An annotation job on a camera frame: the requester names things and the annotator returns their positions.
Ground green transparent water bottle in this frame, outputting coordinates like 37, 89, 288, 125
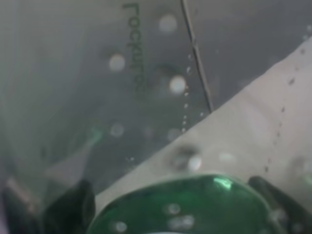
88, 175, 286, 234

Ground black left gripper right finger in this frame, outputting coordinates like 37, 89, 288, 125
248, 176, 312, 234

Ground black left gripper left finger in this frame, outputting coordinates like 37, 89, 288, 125
42, 180, 96, 234

